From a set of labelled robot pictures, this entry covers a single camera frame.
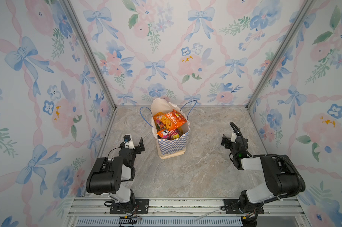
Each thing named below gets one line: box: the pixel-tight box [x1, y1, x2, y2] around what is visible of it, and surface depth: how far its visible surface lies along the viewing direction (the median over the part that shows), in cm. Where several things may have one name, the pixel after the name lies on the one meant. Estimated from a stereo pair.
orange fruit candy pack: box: [153, 112, 170, 132], surface depth 83 cm
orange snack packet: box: [164, 109, 188, 132], surface depth 83 cm
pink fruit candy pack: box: [157, 129, 181, 140], surface depth 81 cm
